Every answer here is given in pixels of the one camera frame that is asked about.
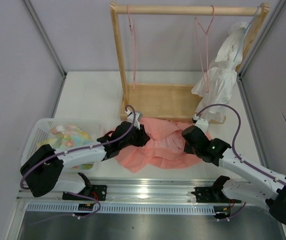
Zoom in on pink pleated skirt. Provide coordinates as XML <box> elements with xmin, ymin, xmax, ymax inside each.
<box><xmin>115</xmin><ymin>117</ymin><xmax>202</xmax><ymax>173</ymax></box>

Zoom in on pink wire hanger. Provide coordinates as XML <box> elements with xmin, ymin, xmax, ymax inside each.
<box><xmin>127</xmin><ymin>5</ymin><xmax>137</xmax><ymax>90</ymax></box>
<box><xmin>194</xmin><ymin>5</ymin><xmax>215</xmax><ymax>93</ymax></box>

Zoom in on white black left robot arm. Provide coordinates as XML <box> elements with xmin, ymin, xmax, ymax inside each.
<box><xmin>20</xmin><ymin>121</ymin><xmax>150</xmax><ymax>200</ymax></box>

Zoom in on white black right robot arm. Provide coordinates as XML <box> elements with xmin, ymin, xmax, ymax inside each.
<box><xmin>181</xmin><ymin>125</ymin><xmax>286</xmax><ymax>225</ymax></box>

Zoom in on white garment on hanger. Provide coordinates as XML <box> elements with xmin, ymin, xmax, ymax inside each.
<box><xmin>191</xmin><ymin>22</ymin><xmax>248</xmax><ymax>123</ymax></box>

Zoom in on wooden clothes rack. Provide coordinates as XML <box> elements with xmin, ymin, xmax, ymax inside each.
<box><xmin>110</xmin><ymin>1</ymin><xmax>270</xmax><ymax>122</ymax></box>

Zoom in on floral pastel garment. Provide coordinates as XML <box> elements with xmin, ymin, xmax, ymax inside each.
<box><xmin>36</xmin><ymin>124</ymin><xmax>95</xmax><ymax>170</ymax></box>

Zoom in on white plastic laundry basket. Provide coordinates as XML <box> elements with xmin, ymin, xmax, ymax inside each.
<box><xmin>21</xmin><ymin>118</ymin><xmax>106</xmax><ymax>166</ymax></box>

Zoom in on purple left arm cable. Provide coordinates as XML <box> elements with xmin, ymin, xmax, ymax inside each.
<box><xmin>20</xmin><ymin>105</ymin><xmax>136</xmax><ymax>190</ymax></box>

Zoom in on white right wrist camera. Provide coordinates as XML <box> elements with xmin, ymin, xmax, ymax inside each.
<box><xmin>192</xmin><ymin>114</ymin><xmax>209</xmax><ymax>133</ymax></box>

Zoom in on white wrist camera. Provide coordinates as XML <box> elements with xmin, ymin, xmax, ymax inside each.
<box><xmin>125</xmin><ymin>110</ymin><xmax>142</xmax><ymax>130</ymax></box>
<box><xmin>192</xmin><ymin>114</ymin><xmax>209</xmax><ymax>133</ymax></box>

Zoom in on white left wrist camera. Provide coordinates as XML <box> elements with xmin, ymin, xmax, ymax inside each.
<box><xmin>125</xmin><ymin>110</ymin><xmax>142</xmax><ymax>130</ymax></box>

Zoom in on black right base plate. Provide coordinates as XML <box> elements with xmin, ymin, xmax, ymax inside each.
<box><xmin>191</xmin><ymin>175</ymin><xmax>241</xmax><ymax>204</ymax></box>

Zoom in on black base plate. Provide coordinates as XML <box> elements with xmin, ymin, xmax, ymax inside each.
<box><xmin>191</xmin><ymin>175</ymin><xmax>241</xmax><ymax>204</ymax></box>
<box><xmin>62</xmin><ymin>172</ymin><xmax>107</xmax><ymax>201</ymax></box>

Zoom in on aluminium mounting rail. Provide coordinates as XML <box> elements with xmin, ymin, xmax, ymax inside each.
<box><xmin>15</xmin><ymin>176</ymin><xmax>215</xmax><ymax>205</ymax></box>

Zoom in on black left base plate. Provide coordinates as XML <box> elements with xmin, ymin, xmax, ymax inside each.
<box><xmin>62</xmin><ymin>172</ymin><xmax>107</xmax><ymax>201</ymax></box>

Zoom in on right aluminium frame post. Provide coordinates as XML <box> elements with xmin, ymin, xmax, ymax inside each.
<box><xmin>236</xmin><ymin>0</ymin><xmax>286</xmax><ymax>79</ymax></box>

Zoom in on aluminium frame post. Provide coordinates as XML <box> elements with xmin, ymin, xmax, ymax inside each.
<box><xmin>236</xmin><ymin>0</ymin><xmax>286</xmax><ymax>79</ymax></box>
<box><xmin>21</xmin><ymin>0</ymin><xmax>67</xmax><ymax>78</ymax></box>

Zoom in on slotted white cable duct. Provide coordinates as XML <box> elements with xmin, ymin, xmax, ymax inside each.
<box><xmin>27</xmin><ymin>201</ymin><xmax>216</xmax><ymax>216</ymax></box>

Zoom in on blue wire hanger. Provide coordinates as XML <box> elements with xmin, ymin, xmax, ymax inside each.
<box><xmin>233</xmin><ymin>6</ymin><xmax>260</xmax><ymax>62</ymax></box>

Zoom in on left aluminium frame post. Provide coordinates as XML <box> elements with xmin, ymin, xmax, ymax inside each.
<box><xmin>21</xmin><ymin>0</ymin><xmax>67</xmax><ymax>78</ymax></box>

